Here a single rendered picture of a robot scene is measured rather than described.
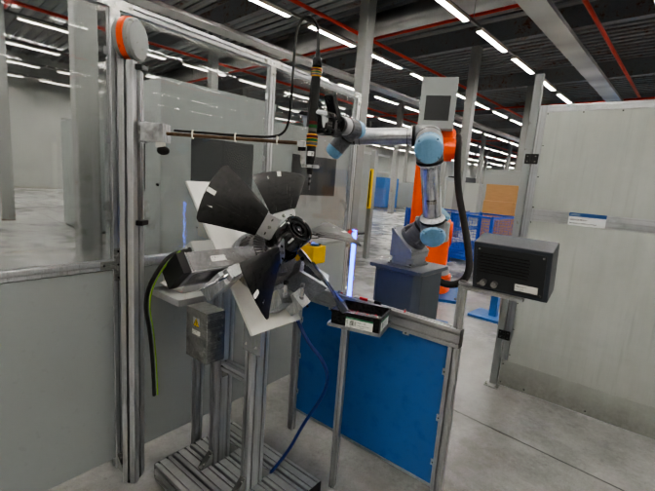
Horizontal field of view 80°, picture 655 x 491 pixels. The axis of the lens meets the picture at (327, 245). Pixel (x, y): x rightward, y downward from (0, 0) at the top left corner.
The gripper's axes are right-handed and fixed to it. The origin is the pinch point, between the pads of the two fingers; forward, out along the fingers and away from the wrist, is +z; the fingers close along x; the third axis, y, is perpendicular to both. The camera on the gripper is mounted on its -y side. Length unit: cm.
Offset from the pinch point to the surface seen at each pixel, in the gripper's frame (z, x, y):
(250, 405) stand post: 15, 8, 118
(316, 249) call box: -36, 21, 60
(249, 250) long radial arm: 19, 8, 53
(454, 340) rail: -37, -53, 85
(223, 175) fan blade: 29.0, 11.4, 26.1
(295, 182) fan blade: -8.4, 12.1, 27.0
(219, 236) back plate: 19, 26, 50
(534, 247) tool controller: -33, -77, 43
